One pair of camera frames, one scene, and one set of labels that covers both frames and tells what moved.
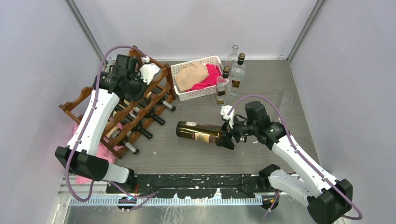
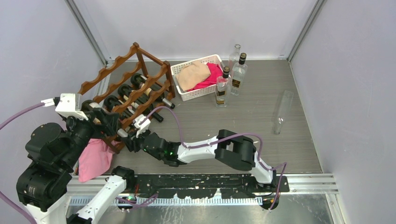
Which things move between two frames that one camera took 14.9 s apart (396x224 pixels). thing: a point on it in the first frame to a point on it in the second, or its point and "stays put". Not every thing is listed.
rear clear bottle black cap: (237, 75) stays put
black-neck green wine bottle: (138, 128) to (124, 89)
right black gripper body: (236, 131) to (137, 143)
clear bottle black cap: (222, 86) stays put
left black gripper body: (137, 88) to (84, 130)
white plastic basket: (196, 79) stays put
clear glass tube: (286, 103) stays put
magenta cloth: (214, 73) stays put
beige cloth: (185, 77) stays put
